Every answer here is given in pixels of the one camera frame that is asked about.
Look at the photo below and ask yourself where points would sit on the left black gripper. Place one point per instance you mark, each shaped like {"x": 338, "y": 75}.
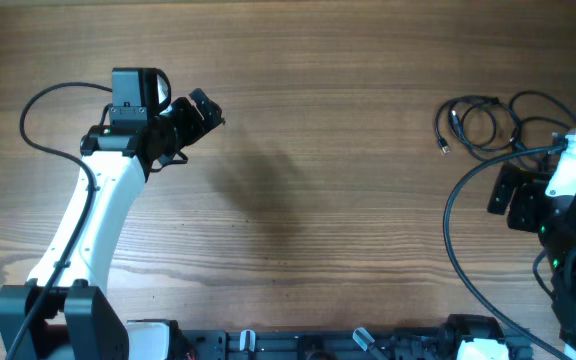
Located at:
{"x": 195, "y": 126}

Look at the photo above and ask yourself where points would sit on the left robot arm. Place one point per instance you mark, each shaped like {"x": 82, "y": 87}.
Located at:
{"x": 62, "y": 310}

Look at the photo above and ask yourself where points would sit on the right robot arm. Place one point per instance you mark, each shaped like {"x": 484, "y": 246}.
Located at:
{"x": 556, "y": 230}

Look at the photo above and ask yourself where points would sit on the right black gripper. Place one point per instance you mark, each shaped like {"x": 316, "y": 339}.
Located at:
{"x": 526, "y": 198}

